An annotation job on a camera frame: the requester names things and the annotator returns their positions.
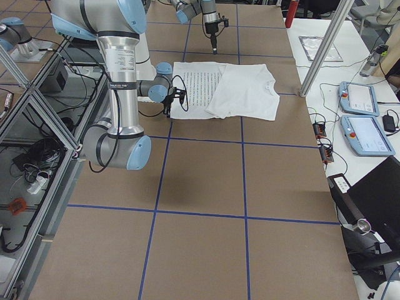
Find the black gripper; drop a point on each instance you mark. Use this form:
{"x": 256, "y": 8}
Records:
{"x": 167, "y": 102}
{"x": 210, "y": 28}

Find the white long-sleeve printed shirt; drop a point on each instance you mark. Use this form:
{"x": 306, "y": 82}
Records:
{"x": 221, "y": 90}

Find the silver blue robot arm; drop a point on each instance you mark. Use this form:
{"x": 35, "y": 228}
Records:
{"x": 187, "y": 10}
{"x": 117, "y": 139}

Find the red cylinder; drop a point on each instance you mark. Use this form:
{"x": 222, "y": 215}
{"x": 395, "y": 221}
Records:
{"x": 291, "y": 12}

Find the grey control box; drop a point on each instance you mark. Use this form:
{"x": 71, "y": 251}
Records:
{"x": 56, "y": 79}

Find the upper orange black connector box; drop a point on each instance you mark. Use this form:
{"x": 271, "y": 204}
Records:
{"x": 319, "y": 130}

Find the orange black connector box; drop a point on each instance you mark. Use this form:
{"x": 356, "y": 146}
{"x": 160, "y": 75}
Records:
{"x": 319, "y": 130}
{"x": 326, "y": 154}

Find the white power strip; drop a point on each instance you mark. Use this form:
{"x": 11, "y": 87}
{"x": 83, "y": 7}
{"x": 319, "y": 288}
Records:
{"x": 38, "y": 184}

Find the upper blue teach pendant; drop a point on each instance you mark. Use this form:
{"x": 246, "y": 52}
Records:
{"x": 358, "y": 98}

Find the blue teach pendant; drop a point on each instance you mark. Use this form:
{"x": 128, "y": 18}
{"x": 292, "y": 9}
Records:
{"x": 358, "y": 98}
{"x": 365, "y": 136}

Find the lower orange black connector box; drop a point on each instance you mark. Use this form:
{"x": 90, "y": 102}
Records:
{"x": 326, "y": 154}

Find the grey office chair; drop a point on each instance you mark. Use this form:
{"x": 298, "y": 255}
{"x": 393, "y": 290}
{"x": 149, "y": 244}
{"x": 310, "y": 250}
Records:
{"x": 375, "y": 14}

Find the clear water bottle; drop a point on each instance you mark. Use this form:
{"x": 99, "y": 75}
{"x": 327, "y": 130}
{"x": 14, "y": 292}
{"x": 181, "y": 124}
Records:
{"x": 373, "y": 60}

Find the lower blue teach pendant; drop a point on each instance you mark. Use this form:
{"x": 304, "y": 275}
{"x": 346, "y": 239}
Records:
{"x": 365, "y": 136}

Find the black power adapter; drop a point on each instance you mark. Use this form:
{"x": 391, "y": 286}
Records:
{"x": 388, "y": 123}

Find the black laptop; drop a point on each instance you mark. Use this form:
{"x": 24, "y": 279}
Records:
{"x": 375, "y": 197}

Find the small steel cup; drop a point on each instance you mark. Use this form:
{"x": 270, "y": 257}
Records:
{"x": 362, "y": 227}

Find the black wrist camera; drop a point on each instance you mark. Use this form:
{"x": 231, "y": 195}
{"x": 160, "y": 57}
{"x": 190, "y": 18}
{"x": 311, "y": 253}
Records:
{"x": 225, "y": 22}

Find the aluminium frame post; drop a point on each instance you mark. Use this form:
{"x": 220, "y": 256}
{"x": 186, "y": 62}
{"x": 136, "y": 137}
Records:
{"x": 327, "y": 41}

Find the aluminium frame rail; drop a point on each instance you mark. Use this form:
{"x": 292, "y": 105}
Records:
{"x": 40, "y": 133}

